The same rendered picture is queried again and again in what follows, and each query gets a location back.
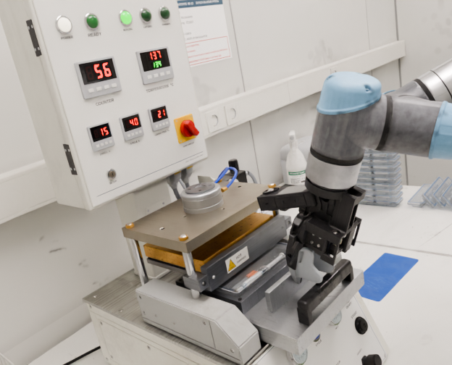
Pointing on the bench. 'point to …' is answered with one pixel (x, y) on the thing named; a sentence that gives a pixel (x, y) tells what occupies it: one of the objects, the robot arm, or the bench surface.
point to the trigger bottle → (295, 162)
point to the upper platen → (168, 256)
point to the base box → (119, 354)
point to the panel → (335, 343)
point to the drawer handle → (330, 280)
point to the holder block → (247, 300)
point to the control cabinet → (109, 102)
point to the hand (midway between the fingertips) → (296, 274)
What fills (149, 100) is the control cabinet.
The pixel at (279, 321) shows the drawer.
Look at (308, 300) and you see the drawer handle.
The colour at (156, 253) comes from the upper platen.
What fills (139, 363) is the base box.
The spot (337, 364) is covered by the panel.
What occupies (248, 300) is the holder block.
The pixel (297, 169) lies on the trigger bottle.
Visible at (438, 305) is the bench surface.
